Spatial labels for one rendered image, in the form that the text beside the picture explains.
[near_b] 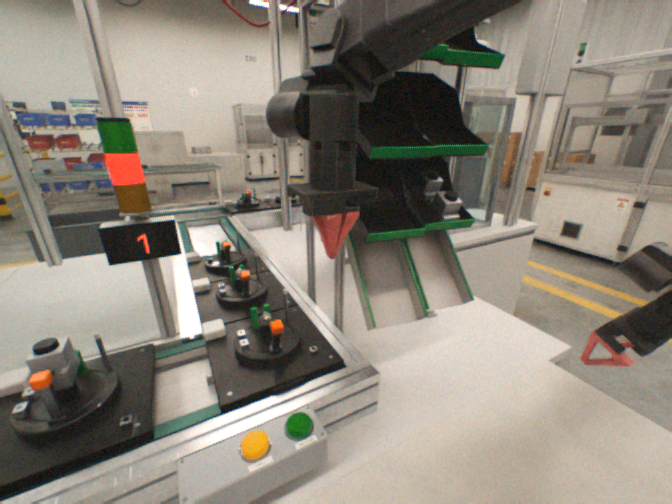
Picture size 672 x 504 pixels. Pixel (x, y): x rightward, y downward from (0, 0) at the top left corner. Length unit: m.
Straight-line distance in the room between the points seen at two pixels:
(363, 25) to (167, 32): 11.02
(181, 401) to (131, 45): 10.84
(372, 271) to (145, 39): 10.82
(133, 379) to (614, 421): 0.94
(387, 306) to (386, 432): 0.25
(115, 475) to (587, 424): 0.82
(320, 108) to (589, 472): 0.72
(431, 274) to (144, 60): 10.77
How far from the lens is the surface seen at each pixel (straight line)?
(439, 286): 0.83
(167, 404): 0.72
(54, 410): 0.66
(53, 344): 0.65
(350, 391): 0.63
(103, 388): 0.69
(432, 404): 0.75
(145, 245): 0.67
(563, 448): 0.78
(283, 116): 0.42
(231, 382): 0.63
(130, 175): 0.65
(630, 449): 0.85
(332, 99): 0.37
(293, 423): 0.55
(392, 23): 0.36
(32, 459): 0.67
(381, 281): 0.74
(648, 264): 0.71
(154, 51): 11.24
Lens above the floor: 1.40
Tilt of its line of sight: 23 degrees down
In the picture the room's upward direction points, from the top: straight up
